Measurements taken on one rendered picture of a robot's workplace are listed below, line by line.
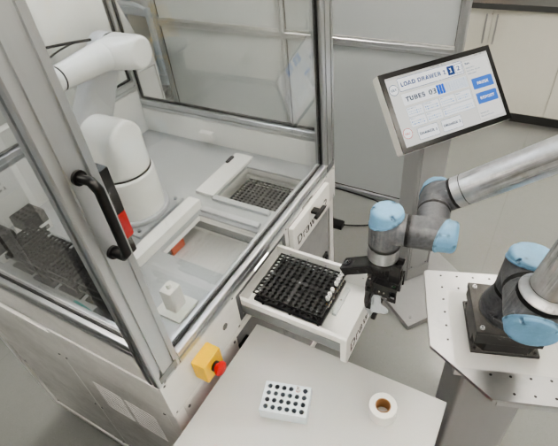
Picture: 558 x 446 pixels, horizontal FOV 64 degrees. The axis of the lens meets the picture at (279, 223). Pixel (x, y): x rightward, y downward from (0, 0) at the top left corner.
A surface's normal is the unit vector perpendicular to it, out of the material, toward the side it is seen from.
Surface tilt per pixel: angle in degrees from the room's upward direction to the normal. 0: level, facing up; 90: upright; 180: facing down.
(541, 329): 97
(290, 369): 0
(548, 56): 90
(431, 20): 90
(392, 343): 0
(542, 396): 0
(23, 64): 90
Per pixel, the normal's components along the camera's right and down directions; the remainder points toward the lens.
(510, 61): -0.50, 0.60
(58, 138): 0.87, 0.26
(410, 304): -0.07, -0.72
